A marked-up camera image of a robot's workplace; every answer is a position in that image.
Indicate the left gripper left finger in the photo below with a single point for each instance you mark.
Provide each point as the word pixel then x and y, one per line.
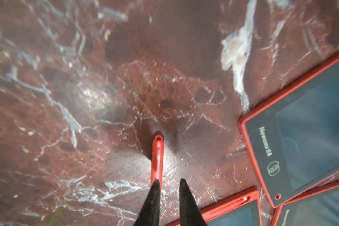
pixel 150 211

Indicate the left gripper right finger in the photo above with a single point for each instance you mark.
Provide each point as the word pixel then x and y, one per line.
pixel 190 214

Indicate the red stylus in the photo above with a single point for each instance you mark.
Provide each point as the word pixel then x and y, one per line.
pixel 224 208
pixel 157 159

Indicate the front left writing tablet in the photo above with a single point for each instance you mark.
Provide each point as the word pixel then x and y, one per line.
pixel 247 214

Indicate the writing tablet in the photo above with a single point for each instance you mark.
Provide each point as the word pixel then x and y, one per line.
pixel 293 137
pixel 247 214
pixel 316 207

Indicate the back left writing tablet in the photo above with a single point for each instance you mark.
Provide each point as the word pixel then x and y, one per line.
pixel 293 137

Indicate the middle right writing tablet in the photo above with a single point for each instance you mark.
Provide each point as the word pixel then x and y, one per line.
pixel 316 207

